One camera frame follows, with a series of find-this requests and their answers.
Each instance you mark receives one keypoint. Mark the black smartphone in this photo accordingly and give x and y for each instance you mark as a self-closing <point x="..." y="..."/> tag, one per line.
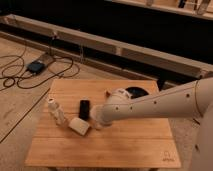
<point x="84" y="109"/>

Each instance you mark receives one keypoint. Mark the wooden floor rail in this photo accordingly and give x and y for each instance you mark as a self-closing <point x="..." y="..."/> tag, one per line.
<point x="176" y="49"/>

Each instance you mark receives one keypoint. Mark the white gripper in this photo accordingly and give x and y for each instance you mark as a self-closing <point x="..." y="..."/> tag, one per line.
<point x="96" y="116"/>

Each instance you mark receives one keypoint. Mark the blue power adapter box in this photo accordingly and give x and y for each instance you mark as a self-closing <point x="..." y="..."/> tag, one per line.
<point x="35" y="67"/>

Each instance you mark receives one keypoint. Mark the red brown tool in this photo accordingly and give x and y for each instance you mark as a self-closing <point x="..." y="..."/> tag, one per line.
<point x="107" y="93"/>

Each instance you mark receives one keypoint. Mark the wooden table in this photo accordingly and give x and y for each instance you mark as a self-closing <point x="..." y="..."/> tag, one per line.
<point x="140" y="143"/>

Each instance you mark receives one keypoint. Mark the dark round bowl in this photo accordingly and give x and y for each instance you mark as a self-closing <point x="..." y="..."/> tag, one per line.
<point x="137" y="92"/>

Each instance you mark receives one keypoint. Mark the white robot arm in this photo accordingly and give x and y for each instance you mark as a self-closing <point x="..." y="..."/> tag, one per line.
<point x="194" y="99"/>

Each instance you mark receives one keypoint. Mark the white plastic bottle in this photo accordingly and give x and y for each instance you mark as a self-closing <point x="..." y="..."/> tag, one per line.
<point x="56" y="111"/>

